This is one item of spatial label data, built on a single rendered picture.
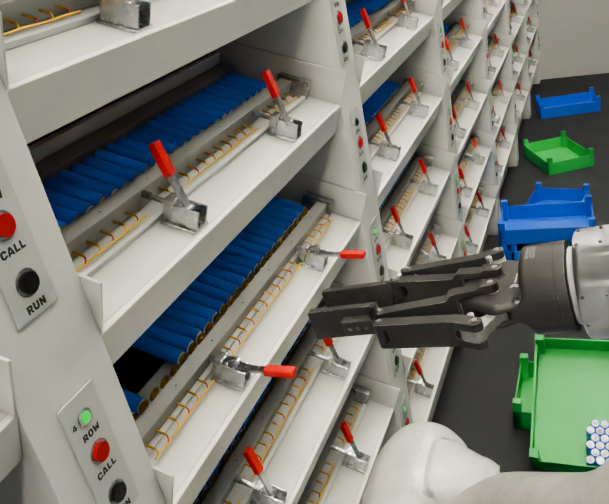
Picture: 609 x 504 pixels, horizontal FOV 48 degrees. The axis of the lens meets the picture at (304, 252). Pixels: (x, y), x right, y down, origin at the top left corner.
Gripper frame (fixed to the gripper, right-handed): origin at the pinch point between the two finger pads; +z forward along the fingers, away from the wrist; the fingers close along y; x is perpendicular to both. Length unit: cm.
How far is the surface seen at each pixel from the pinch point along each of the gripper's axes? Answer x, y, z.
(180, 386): 3.7, 5.4, 19.4
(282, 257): 3.5, -22.8, 20.0
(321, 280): 8.5, -24.1, 16.2
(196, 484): 10.6, 12.2, 16.4
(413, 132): 7, -86, 18
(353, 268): 17, -43, 21
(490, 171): 54, -183, 28
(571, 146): 80, -269, 10
